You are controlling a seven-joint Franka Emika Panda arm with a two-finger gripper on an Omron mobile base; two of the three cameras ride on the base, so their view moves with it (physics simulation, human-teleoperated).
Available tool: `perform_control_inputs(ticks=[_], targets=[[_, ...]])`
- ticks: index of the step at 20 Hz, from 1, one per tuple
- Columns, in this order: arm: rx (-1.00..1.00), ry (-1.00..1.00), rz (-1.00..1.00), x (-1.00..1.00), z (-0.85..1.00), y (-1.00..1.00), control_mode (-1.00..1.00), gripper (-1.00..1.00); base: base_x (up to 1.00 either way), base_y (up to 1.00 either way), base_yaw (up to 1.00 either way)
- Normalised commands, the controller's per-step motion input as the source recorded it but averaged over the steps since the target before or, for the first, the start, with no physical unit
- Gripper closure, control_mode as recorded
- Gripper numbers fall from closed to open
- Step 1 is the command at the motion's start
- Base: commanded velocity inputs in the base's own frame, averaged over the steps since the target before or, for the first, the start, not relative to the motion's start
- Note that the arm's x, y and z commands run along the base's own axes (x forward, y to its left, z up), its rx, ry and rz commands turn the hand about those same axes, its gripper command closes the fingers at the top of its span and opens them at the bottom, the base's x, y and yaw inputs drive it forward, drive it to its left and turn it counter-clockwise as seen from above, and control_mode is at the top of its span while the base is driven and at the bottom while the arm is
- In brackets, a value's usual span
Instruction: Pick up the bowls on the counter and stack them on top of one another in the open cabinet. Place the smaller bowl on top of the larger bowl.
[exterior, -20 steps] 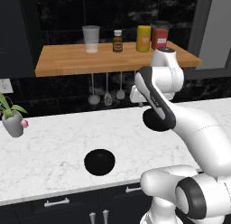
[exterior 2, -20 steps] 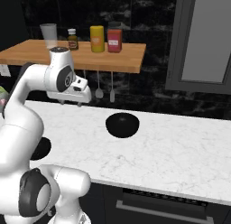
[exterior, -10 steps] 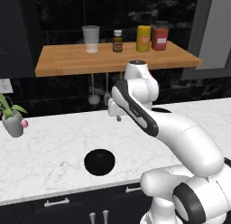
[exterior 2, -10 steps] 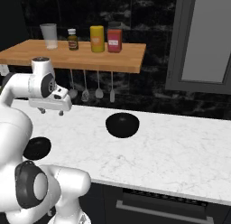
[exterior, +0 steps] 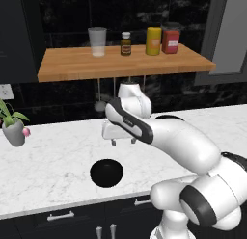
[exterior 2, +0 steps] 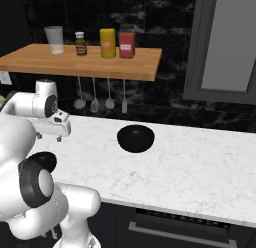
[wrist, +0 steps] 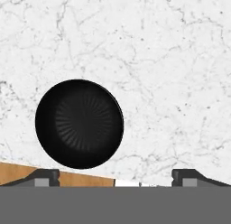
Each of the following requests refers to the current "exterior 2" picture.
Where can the hanging narrow metal tool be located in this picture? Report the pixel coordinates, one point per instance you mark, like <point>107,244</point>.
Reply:
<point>124,105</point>

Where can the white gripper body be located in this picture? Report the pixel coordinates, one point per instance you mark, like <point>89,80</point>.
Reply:
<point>50,127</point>

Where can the hanging metal slotted spoon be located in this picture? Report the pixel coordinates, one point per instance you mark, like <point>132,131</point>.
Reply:
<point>94,105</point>

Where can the hanging metal ladle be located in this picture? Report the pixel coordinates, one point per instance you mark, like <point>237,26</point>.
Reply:
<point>79,103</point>

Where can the white wall outlet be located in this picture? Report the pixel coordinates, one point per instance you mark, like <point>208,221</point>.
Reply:
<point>5,78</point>

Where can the wooden wall shelf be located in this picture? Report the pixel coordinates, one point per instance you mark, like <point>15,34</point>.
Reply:
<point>100,63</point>

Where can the yellow jar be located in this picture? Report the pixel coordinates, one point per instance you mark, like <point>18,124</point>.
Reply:
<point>107,43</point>

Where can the small black bowl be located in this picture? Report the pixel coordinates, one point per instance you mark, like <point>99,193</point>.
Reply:
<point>46,158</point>

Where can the black under-counter appliance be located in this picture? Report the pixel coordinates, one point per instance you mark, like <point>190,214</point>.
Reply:
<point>180,230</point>

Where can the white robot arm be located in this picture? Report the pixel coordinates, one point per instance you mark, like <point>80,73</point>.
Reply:
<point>20,138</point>

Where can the clear plastic cup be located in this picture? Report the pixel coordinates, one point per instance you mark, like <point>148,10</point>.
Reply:
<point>56,40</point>

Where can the hanging metal spatula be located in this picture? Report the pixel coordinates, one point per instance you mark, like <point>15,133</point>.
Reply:
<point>110,103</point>

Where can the brown bottle white cap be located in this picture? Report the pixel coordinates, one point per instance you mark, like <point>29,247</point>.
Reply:
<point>80,45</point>

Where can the red jar dark lid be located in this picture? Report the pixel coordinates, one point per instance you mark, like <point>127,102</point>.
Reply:
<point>127,43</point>

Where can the large black bowl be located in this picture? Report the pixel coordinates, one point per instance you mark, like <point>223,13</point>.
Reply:
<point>135,138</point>

